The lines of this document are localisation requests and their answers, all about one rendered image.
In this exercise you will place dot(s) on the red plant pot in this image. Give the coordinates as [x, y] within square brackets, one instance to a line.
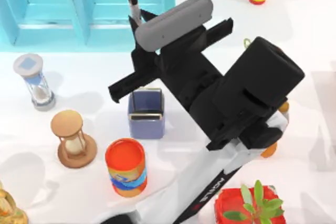
[236, 205]

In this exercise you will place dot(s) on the brown wooden hourglass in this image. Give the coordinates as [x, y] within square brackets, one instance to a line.
[71, 140]

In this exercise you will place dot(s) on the light blue rack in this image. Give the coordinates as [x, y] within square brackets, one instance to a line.
[52, 3]

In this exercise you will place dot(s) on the pale grey rounded box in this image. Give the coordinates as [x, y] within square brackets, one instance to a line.
[173, 22]

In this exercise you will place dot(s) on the grey and blue hourglass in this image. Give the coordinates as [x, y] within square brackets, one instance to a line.
[36, 82]

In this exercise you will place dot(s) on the orange can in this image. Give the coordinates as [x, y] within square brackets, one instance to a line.
[126, 166]

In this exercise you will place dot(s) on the blue square pen holder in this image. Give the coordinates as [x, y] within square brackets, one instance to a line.
[147, 127]

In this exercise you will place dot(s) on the orange object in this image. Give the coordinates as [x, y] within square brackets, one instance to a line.
[270, 151]

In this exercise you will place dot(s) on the small green loop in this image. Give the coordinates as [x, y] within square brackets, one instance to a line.
[246, 42]

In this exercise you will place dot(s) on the gold trophy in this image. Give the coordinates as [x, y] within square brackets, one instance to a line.
[10, 208]

